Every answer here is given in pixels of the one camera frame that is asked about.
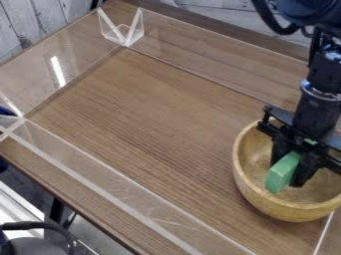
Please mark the clear acrylic barrier walls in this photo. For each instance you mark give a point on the clear acrylic barrier walls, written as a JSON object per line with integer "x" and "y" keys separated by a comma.
{"x": 131, "y": 100}

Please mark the brown wooden bowl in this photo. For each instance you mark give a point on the brown wooden bowl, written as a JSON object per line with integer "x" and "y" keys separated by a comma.
{"x": 295, "y": 204}

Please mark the black table leg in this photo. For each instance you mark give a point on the black table leg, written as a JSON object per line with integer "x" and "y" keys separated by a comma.
{"x": 56, "y": 210}

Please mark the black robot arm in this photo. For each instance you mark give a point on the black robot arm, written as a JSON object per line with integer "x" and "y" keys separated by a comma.
{"x": 316, "y": 19}

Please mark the blue object at edge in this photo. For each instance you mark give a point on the blue object at edge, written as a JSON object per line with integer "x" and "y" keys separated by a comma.
{"x": 5, "y": 112}

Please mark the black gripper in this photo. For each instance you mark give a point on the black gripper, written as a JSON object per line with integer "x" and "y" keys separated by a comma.
{"x": 306, "y": 131}

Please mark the green rectangular block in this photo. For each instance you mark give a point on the green rectangular block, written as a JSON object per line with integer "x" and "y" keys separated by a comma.
{"x": 280, "y": 172}

